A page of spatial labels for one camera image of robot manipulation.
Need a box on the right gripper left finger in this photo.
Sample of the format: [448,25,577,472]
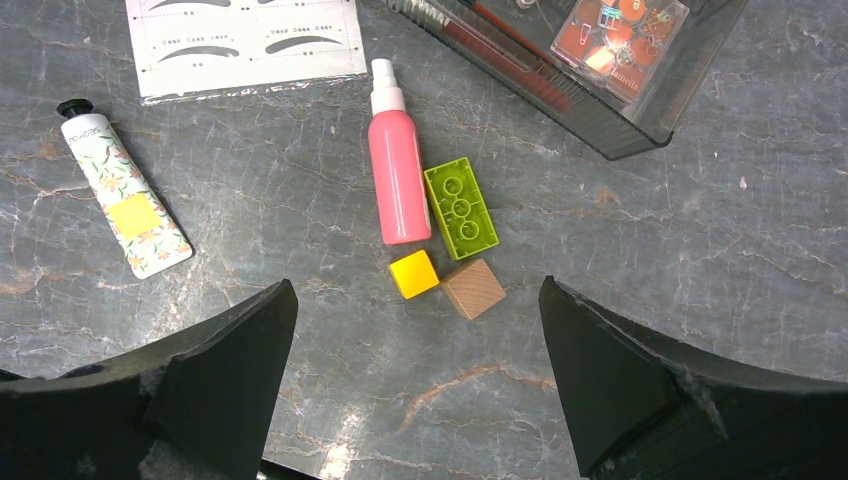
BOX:
[1,280,298,479]

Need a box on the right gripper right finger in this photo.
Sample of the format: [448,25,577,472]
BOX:
[539,277,847,479]

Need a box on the pink bottle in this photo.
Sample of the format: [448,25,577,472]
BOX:
[368,58,432,245]

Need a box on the clear acrylic makeup organizer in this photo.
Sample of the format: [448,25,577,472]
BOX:
[389,0,745,161]

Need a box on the small clear eyeshadow palette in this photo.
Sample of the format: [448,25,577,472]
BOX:
[550,0,690,104]

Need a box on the silver eyeliner pencil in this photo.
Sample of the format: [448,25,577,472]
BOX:
[438,1,574,115]

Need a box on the white cream tube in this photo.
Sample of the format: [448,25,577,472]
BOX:
[56,99,194,279]

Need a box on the brown wooden cube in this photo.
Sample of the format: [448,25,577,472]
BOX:
[440,258,506,320]

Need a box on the green lego brick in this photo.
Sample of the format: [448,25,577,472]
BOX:
[423,157,499,261]

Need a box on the yellow cube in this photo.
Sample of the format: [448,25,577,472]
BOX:
[389,250,440,299]

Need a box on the white eyebrow stencil card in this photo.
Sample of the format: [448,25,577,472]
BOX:
[125,0,367,105]

